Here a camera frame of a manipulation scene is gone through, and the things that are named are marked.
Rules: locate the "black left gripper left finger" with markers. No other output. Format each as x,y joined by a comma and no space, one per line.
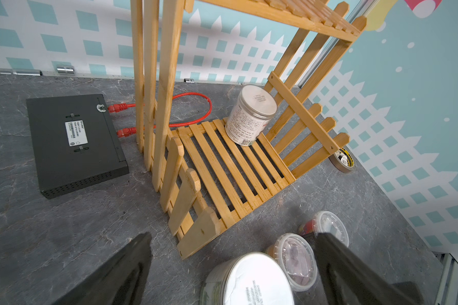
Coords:
120,280

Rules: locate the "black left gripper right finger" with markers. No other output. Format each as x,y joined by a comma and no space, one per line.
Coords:
346,278

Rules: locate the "wooden two-tier shelf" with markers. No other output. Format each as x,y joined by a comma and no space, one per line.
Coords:
211,175

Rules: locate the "white-label jar with lid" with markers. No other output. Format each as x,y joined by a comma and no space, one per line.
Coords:
251,113

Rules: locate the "yellow seed jar white lid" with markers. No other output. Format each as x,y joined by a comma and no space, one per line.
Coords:
253,278

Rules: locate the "brown-label clear plastic cup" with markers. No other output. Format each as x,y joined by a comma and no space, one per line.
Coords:
296,258

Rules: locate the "red-label clear plastic cup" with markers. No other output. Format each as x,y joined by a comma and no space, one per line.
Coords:
324,222

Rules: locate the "black network switch box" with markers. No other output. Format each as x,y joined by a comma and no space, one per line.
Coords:
75,143

